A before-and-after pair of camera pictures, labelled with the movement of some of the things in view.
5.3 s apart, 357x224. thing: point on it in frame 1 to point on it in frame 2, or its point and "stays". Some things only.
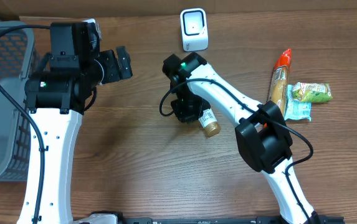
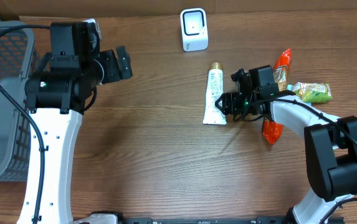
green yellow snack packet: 311,93 stays
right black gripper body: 192,106 to 242,105
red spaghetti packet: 277,92 stays
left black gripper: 114,73 stays
